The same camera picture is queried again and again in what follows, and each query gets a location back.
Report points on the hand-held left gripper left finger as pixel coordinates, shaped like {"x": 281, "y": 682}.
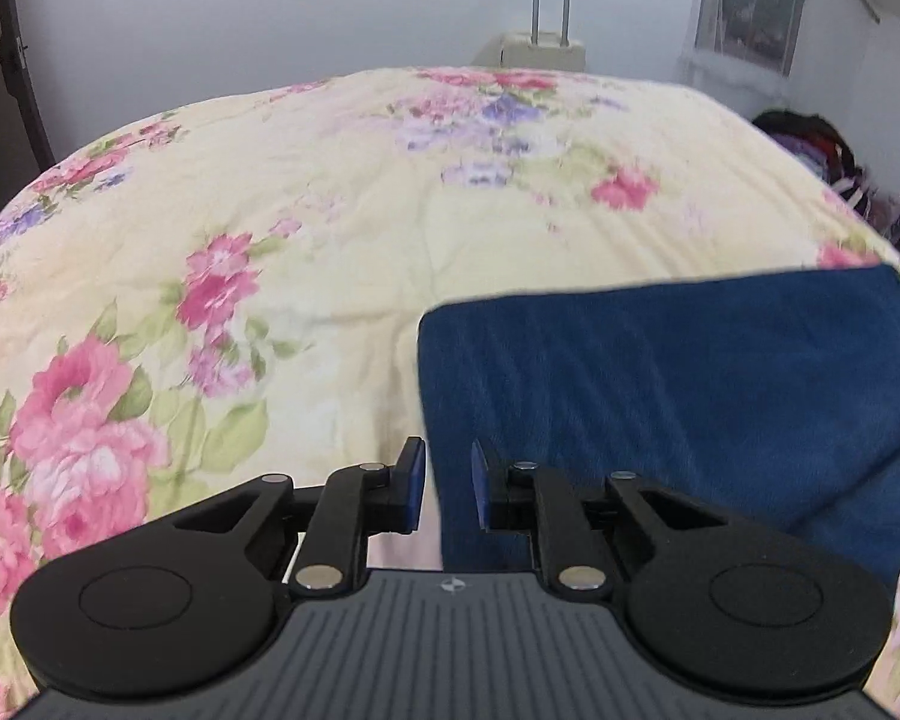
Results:
{"x": 414, "y": 480}

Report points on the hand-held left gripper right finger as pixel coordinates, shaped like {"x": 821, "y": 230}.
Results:
{"x": 481, "y": 487}

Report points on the dark blue towel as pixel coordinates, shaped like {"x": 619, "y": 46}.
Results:
{"x": 682, "y": 405}

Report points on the floral bed sheet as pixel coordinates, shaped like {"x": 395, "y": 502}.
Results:
{"x": 270, "y": 202}

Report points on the cream suitcase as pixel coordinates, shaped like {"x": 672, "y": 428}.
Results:
{"x": 544, "y": 49}

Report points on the pile of clothes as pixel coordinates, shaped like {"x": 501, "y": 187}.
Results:
{"x": 817, "y": 142}

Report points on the grey patterned curtain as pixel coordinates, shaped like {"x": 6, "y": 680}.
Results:
{"x": 757, "y": 7}

